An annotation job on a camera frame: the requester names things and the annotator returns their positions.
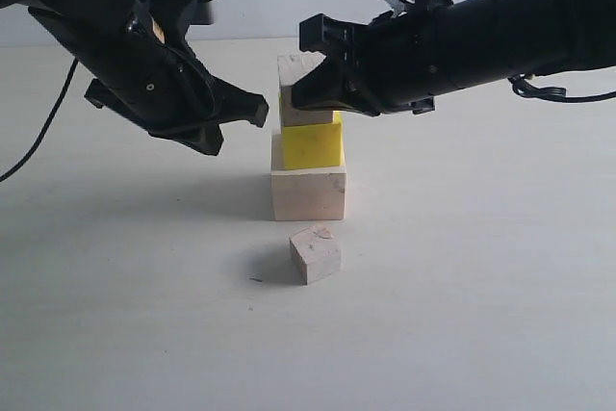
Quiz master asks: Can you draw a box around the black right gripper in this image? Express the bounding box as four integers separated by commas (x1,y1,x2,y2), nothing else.
287,1,482,117

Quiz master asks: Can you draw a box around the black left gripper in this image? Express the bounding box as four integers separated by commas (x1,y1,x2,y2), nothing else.
29,0,269,156

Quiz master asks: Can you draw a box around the small wooden cube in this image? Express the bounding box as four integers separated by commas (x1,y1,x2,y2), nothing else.
289,223,342,285
277,53,334,128

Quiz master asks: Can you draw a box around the yellow cube block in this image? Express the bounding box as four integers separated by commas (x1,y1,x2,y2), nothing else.
281,112,344,170

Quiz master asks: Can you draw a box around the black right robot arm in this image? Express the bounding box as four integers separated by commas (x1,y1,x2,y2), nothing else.
291,0,615,116

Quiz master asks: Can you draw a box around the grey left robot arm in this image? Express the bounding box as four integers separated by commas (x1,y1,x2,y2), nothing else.
1,0,269,156

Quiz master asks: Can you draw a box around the large wooden block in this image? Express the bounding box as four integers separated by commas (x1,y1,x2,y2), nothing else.
270,133,347,221

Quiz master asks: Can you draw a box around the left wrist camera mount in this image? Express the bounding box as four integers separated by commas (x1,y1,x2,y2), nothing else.
139,0,216,45

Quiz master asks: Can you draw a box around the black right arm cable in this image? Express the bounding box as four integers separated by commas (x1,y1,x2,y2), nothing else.
508,72,616,104

